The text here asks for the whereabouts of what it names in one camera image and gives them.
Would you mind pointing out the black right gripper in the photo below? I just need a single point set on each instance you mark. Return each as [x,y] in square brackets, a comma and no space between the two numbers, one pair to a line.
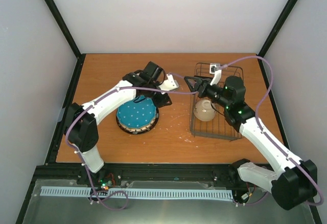
[204,82]

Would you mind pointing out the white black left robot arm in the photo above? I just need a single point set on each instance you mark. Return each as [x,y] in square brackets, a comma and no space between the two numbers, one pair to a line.
[81,123]

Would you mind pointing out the black aluminium frame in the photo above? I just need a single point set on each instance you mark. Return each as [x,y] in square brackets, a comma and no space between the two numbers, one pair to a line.
[51,170]

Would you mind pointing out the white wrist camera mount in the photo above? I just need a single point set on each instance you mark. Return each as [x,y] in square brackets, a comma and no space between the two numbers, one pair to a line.
[169,84]
[216,71]

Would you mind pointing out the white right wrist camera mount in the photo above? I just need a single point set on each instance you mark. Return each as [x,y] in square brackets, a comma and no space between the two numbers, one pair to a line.
[216,71]

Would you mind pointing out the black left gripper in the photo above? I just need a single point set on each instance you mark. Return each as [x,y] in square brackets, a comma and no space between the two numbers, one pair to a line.
[159,99]

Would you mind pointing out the teal polka dot plate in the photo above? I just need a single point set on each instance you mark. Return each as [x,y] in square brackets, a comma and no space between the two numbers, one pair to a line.
[137,113]

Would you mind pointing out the metal floor plate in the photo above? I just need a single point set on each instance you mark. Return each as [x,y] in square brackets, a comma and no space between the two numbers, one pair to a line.
[261,209]

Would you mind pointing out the dark wire dish rack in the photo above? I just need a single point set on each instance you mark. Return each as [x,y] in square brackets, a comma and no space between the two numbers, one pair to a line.
[217,128]

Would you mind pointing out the white slotted cable duct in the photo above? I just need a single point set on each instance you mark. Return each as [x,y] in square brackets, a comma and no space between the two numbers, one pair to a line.
[144,194]

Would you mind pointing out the black striped plate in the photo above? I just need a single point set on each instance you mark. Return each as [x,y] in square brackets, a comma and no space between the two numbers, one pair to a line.
[141,130]

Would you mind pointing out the cream ceramic bowl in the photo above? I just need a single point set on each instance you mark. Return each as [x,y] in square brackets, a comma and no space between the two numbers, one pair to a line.
[204,111]

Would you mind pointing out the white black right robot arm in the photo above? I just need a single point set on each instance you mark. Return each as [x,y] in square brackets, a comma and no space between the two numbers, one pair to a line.
[291,181]

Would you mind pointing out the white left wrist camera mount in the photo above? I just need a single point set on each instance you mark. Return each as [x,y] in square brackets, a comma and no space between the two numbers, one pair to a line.
[169,84]

